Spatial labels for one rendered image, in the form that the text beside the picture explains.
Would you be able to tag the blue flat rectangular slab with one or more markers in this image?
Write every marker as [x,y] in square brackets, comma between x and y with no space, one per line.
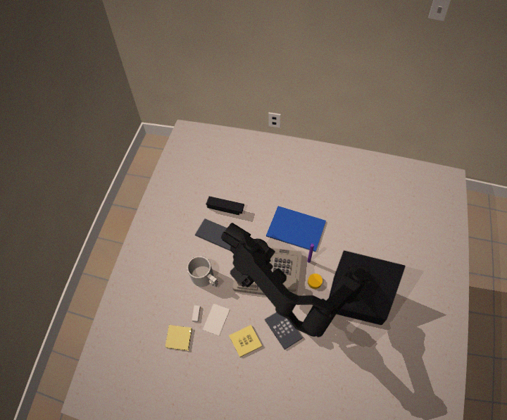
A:
[296,228]

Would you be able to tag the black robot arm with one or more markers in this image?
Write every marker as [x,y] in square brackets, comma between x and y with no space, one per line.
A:
[250,266]

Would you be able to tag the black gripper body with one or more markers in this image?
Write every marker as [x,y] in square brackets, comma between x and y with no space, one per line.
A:
[282,277]

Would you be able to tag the beige telephone handset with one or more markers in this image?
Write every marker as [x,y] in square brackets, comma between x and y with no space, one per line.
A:
[290,284]

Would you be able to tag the beige sheet of paper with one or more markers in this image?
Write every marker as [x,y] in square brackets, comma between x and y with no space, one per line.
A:
[216,319]

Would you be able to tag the yellow short cylinder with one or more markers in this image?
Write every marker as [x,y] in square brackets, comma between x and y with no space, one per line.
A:
[315,281]

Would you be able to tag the grey mug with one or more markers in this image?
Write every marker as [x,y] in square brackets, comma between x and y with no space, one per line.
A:
[200,271]

